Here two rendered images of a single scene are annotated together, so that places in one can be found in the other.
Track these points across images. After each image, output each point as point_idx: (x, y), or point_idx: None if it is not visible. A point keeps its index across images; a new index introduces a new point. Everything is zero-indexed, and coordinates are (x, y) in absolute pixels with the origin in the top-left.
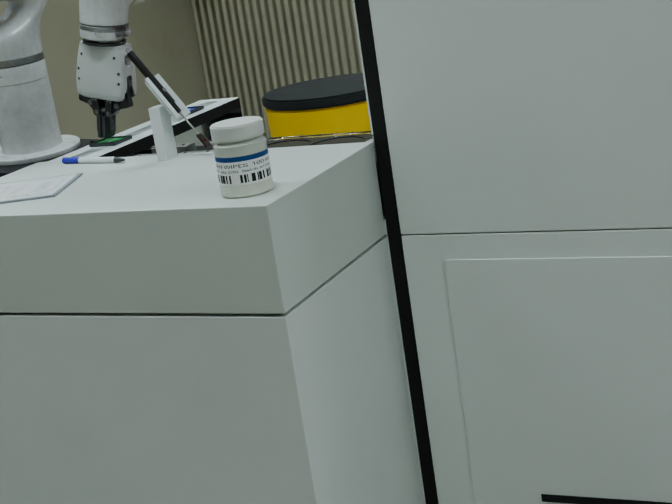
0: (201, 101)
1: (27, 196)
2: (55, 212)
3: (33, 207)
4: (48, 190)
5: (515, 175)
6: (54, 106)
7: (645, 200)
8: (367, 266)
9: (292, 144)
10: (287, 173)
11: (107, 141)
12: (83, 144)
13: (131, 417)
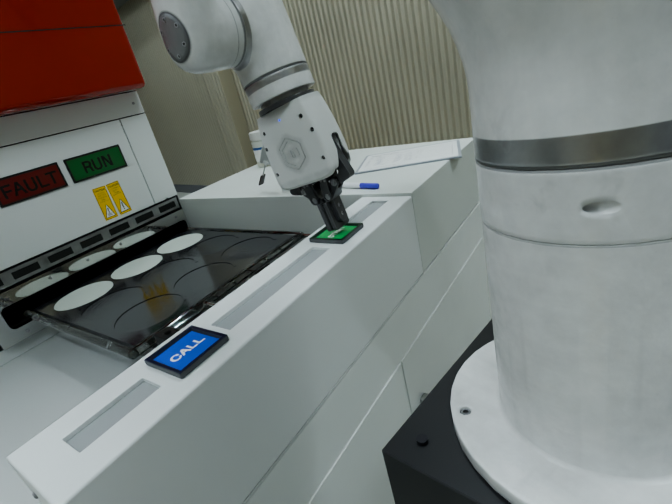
0: (76, 474)
1: (385, 153)
2: (361, 149)
3: (376, 150)
4: (372, 158)
5: None
6: (493, 317)
7: None
8: None
9: (137, 316)
10: (244, 174)
11: (340, 230)
12: (445, 429)
13: None
